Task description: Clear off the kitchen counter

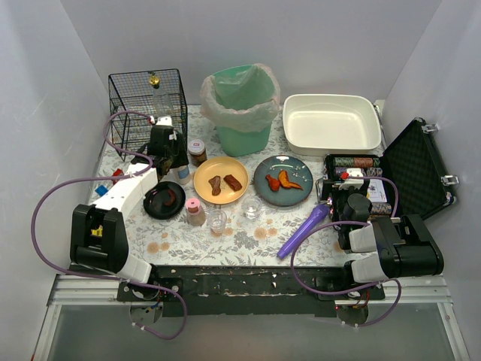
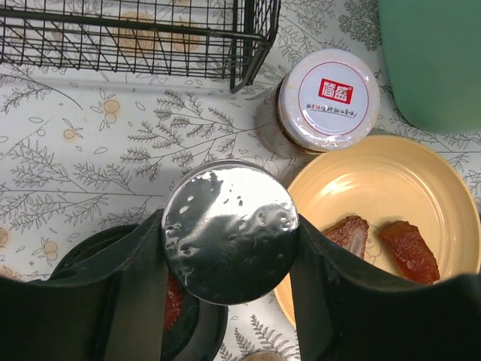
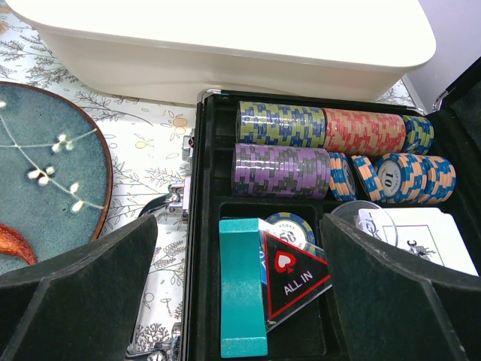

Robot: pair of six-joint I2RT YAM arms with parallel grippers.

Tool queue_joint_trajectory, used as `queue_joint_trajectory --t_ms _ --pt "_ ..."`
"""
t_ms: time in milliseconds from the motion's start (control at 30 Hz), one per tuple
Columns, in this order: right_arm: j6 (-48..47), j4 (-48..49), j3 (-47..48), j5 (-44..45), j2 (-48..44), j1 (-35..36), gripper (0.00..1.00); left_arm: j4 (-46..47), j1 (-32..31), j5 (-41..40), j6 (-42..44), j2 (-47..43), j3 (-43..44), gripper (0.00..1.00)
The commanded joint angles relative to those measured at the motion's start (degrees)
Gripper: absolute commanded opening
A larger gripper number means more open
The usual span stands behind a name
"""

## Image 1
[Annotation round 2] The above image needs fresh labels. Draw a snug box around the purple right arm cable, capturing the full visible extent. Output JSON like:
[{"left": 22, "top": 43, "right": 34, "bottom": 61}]
[{"left": 290, "top": 176, "right": 403, "bottom": 327}]

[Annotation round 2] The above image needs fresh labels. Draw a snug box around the green blue chip stack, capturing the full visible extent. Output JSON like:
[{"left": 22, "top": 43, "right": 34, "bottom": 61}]
[{"left": 333, "top": 157, "right": 355, "bottom": 168}]

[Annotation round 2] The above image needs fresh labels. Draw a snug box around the black small plate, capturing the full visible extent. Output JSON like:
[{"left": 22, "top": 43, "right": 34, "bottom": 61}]
[{"left": 143, "top": 181, "right": 186, "bottom": 220}]

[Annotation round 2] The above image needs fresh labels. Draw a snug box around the white rectangular basin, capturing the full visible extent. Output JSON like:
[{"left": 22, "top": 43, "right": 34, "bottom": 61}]
[{"left": 282, "top": 94, "right": 382, "bottom": 156}]

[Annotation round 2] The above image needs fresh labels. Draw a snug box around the red chili pepper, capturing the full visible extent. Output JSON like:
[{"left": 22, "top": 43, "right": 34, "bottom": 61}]
[{"left": 163, "top": 188, "right": 177, "bottom": 207}]

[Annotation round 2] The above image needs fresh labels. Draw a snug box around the glass bottle gold cap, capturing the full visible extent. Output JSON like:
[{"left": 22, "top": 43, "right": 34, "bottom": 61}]
[{"left": 149, "top": 71, "right": 174, "bottom": 117}]

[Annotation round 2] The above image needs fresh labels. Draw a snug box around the blue toy brick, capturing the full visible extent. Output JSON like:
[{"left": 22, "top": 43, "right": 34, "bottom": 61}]
[{"left": 95, "top": 185, "right": 108, "bottom": 196}]

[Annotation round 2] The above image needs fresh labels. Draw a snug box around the pink bin liner bag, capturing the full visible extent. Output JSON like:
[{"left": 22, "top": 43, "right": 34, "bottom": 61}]
[{"left": 200, "top": 63, "right": 280, "bottom": 132}]

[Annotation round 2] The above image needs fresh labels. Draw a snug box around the playing card deck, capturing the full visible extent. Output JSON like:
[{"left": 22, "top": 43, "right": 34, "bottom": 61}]
[{"left": 367, "top": 179, "right": 387, "bottom": 203}]

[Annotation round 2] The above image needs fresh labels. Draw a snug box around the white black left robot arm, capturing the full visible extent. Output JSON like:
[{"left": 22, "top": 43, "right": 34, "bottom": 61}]
[{"left": 70, "top": 116, "right": 186, "bottom": 284}]

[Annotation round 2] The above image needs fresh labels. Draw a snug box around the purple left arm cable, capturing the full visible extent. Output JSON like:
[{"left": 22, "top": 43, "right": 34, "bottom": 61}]
[{"left": 30, "top": 110, "right": 188, "bottom": 341}]

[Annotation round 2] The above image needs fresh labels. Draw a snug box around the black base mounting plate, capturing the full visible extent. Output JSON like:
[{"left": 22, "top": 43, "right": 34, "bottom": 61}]
[{"left": 113, "top": 265, "right": 385, "bottom": 317}]

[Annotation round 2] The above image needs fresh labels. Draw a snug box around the clear jar blue label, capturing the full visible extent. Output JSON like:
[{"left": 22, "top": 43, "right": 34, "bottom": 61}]
[{"left": 173, "top": 165, "right": 192, "bottom": 185}]

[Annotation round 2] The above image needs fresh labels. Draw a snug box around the blue glazed ceramic plate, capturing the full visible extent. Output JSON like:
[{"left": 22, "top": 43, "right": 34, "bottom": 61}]
[{"left": 253, "top": 155, "right": 314, "bottom": 207}]

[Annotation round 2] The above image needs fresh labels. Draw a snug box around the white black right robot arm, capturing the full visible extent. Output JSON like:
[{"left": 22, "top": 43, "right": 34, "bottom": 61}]
[{"left": 316, "top": 168, "right": 444, "bottom": 284}]

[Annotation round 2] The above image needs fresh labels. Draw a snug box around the brown meat piece left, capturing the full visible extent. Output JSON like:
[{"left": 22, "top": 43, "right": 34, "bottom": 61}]
[{"left": 208, "top": 175, "right": 221, "bottom": 196}]

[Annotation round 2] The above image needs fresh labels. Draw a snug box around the green trash bin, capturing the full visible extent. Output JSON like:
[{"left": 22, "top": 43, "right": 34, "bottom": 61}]
[{"left": 210, "top": 63, "right": 280, "bottom": 157}]

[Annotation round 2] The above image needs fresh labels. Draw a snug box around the orange chicken wing left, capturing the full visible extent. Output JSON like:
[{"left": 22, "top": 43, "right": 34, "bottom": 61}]
[{"left": 265, "top": 174, "right": 281, "bottom": 192}]

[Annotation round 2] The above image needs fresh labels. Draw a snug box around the orange chicken wing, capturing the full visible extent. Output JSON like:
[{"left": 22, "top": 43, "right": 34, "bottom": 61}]
[
  {"left": 278, "top": 169, "right": 303, "bottom": 190},
  {"left": 265, "top": 174, "right": 281, "bottom": 192}
]

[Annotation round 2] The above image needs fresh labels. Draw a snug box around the orange chicken wing right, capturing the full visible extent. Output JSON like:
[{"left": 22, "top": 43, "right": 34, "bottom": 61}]
[{"left": 278, "top": 169, "right": 303, "bottom": 190}]

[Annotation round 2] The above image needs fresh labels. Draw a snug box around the red owl toy block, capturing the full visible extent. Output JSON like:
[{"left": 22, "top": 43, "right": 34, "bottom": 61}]
[{"left": 112, "top": 168, "right": 123, "bottom": 177}]

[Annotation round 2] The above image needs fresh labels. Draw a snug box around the pink lid spice jar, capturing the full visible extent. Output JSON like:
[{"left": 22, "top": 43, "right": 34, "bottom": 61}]
[{"left": 185, "top": 198, "right": 206, "bottom": 226}]

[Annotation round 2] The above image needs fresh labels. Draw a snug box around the black wire cage rack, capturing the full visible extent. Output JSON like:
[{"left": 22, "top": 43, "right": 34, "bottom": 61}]
[{"left": 108, "top": 68, "right": 188, "bottom": 151}]

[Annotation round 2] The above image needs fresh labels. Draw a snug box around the yellow plastic plate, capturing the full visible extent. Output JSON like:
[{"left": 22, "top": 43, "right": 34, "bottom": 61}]
[{"left": 193, "top": 156, "right": 250, "bottom": 205}]

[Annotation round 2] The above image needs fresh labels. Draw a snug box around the floral table mat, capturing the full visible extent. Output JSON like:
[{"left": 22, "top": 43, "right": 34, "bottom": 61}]
[{"left": 71, "top": 104, "right": 399, "bottom": 266}]

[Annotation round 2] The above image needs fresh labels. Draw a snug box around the purple grey chip stack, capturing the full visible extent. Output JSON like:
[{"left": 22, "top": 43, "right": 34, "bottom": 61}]
[{"left": 334, "top": 167, "right": 347, "bottom": 179}]

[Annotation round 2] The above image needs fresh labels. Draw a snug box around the purple toy microphone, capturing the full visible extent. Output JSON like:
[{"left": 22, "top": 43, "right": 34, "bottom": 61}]
[{"left": 277, "top": 204, "right": 329, "bottom": 259}]

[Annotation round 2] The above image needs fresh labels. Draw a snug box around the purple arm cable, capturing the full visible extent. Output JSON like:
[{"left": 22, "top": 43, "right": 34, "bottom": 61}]
[
  {"left": 30, "top": 110, "right": 188, "bottom": 341},
  {"left": 290, "top": 176, "right": 403, "bottom": 327}
]

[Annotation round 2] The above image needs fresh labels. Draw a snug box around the black poker chip case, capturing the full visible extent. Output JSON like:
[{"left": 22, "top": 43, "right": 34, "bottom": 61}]
[{"left": 315, "top": 117, "right": 459, "bottom": 223}]

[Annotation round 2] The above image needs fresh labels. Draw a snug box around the red tan chip stack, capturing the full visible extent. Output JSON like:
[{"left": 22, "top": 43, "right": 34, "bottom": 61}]
[{"left": 353, "top": 157, "right": 380, "bottom": 168}]

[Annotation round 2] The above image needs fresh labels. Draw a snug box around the clear cup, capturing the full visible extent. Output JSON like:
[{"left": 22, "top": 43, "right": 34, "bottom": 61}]
[
  {"left": 241, "top": 196, "right": 262, "bottom": 220},
  {"left": 207, "top": 209, "right": 227, "bottom": 235}
]

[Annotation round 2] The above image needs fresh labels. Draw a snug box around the brown jar white lid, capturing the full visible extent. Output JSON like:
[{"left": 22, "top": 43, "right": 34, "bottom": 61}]
[{"left": 188, "top": 139, "right": 207, "bottom": 167}]

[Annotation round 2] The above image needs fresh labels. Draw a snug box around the brown meat piece right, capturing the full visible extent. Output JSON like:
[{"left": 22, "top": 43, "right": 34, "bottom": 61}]
[{"left": 223, "top": 174, "right": 243, "bottom": 192}]

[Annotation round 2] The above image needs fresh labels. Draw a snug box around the brown meat piece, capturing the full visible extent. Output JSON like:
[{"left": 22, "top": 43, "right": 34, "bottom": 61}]
[
  {"left": 208, "top": 175, "right": 221, "bottom": 196},
  {"left": 223, "top": 174, "right": 243, "bottom": 192}
]

